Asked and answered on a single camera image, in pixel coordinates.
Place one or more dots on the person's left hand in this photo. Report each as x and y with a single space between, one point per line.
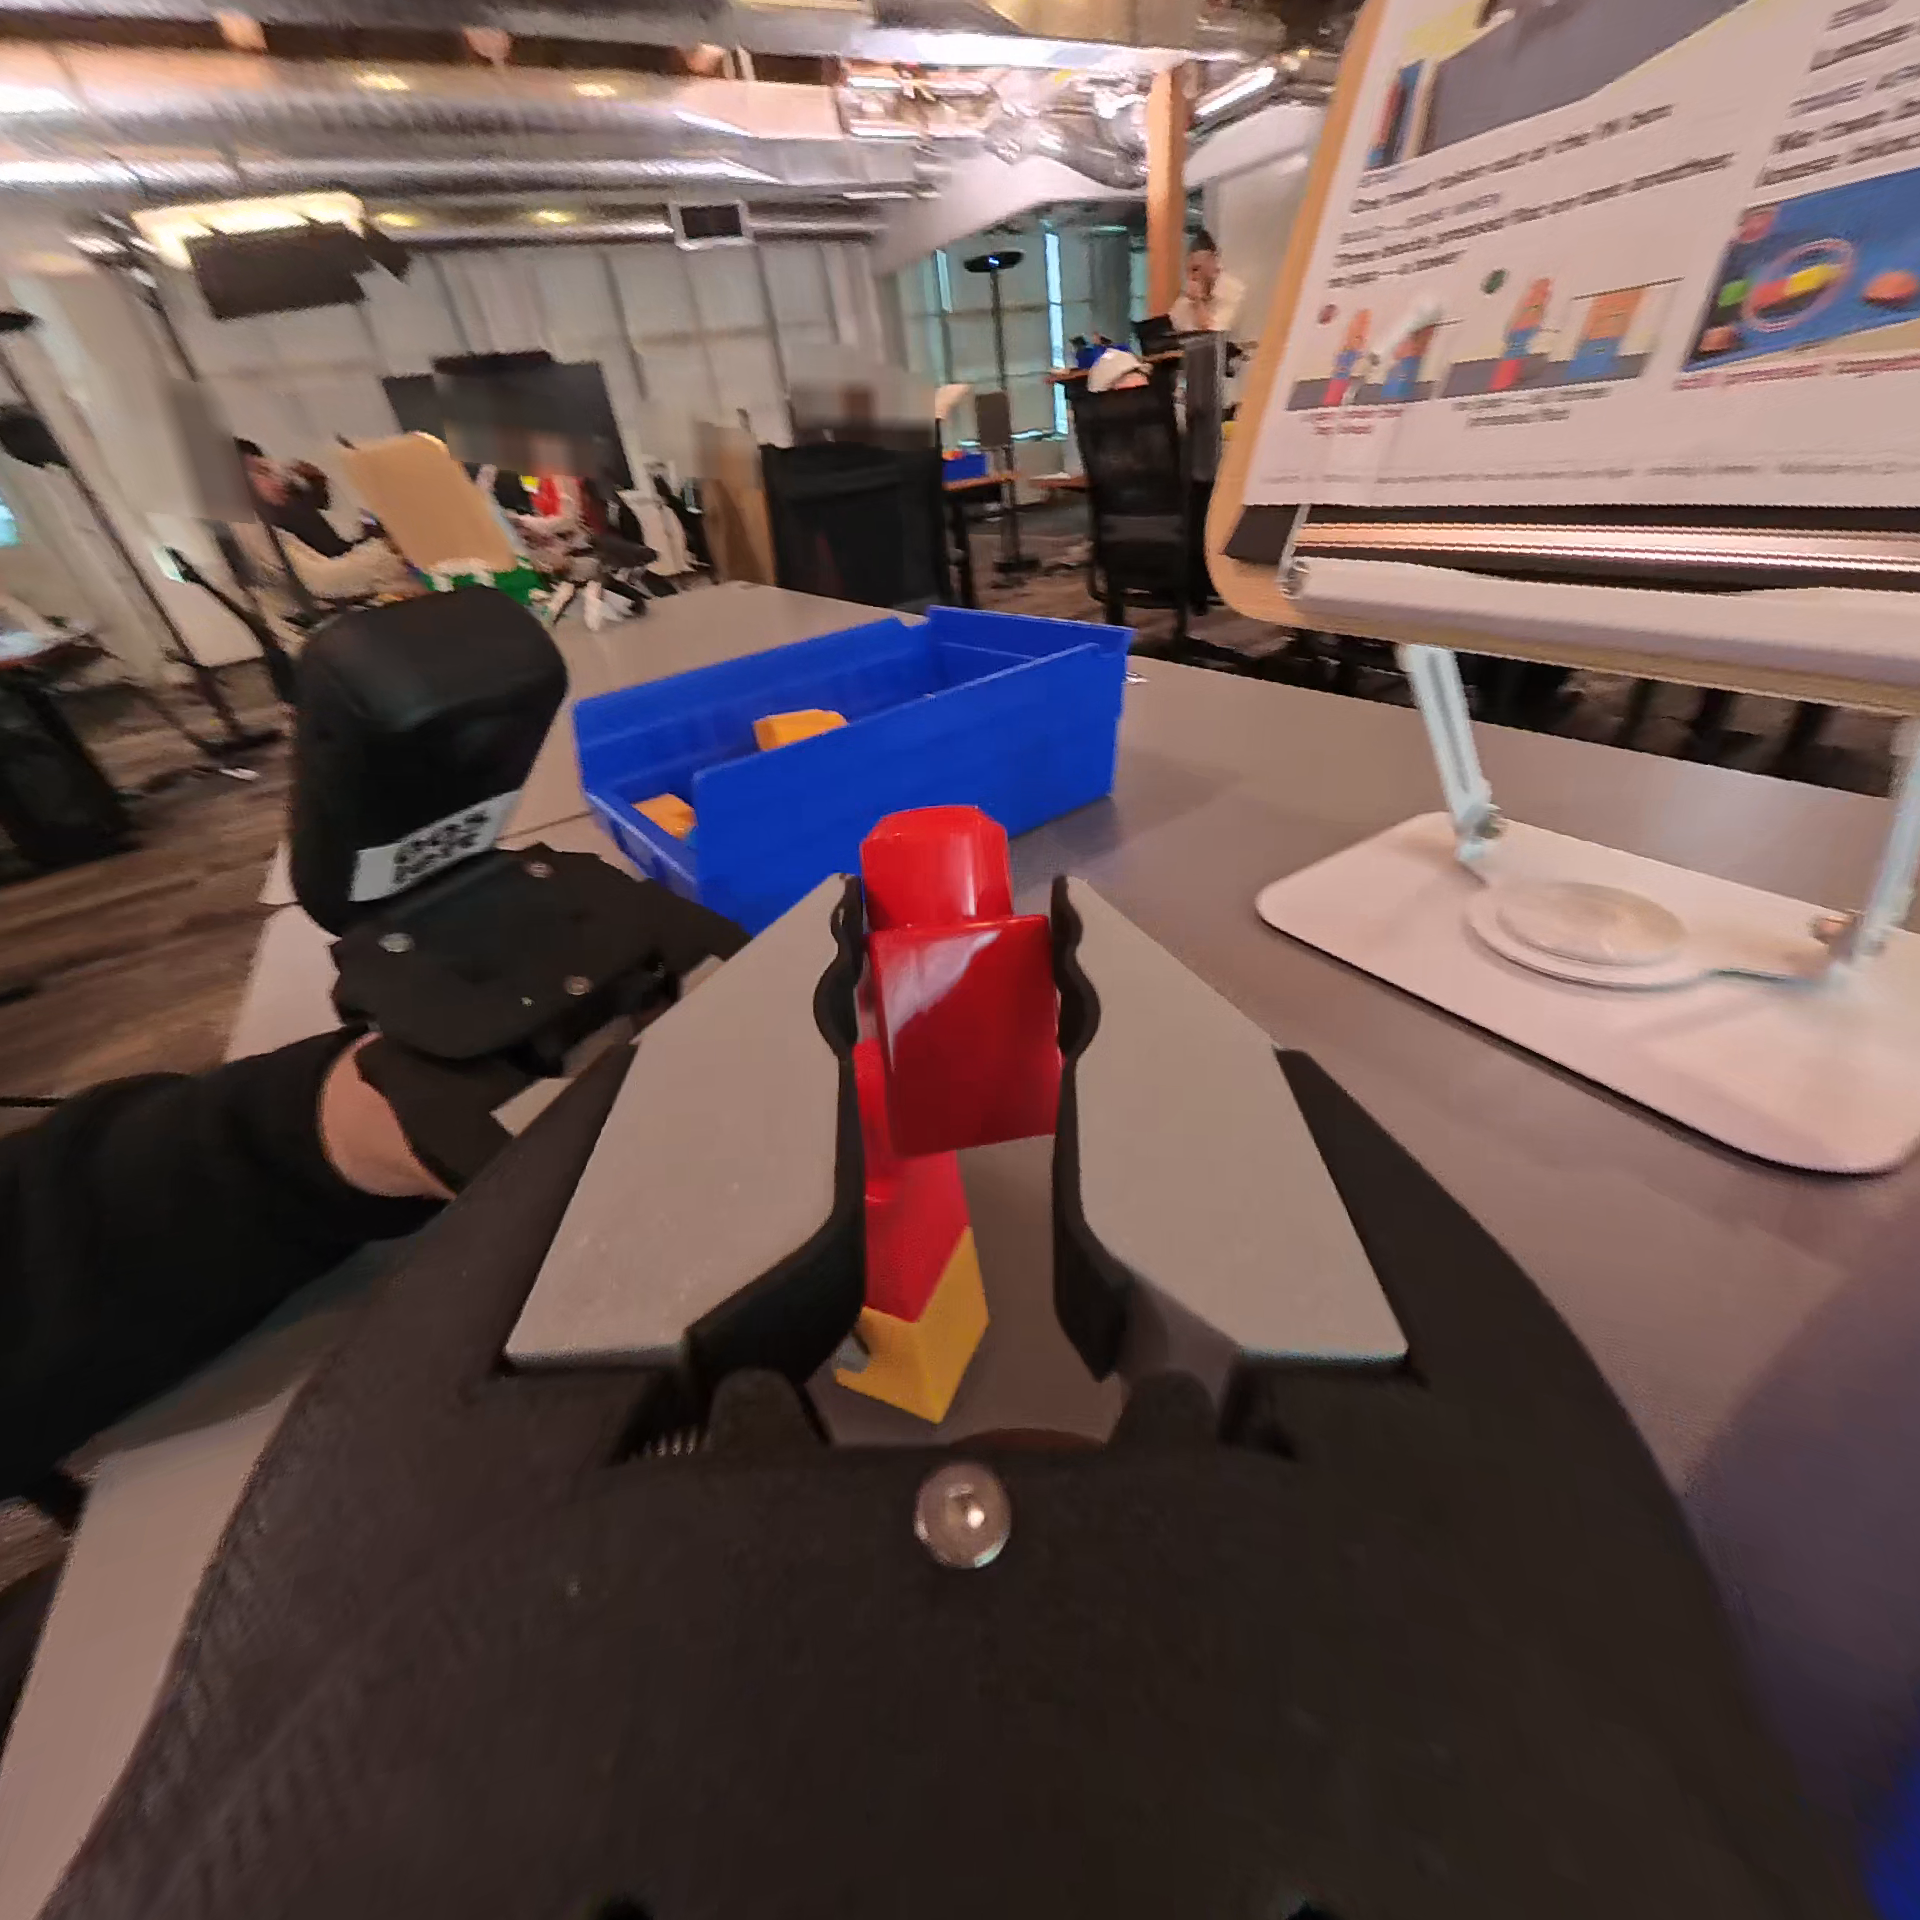
368 1133

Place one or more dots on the black office chair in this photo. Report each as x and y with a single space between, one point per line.
855 524
1133 480

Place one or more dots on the red mega block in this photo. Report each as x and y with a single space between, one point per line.
960 1036
908 1230

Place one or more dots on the blue plastic bin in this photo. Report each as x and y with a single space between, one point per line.
886 811

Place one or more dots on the green box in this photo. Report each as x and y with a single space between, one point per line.
480 574

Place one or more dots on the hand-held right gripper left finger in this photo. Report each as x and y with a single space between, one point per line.
705 1184

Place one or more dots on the pile of mega blocks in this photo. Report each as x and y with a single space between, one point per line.
797 730

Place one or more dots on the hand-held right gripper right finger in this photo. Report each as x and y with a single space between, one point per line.
1214 1184

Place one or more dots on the printed instruction sheet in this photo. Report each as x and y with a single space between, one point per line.
1576 224

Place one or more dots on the black floor lamp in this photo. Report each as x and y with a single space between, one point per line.
996 264

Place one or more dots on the orange mega block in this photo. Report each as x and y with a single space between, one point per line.
921 1343

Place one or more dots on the studio light panel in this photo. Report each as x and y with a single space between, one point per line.
285 271

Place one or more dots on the small ceiling air vent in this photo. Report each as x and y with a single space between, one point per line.
709 220

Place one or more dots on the person's left forearm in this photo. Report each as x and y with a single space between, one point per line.
149 1230

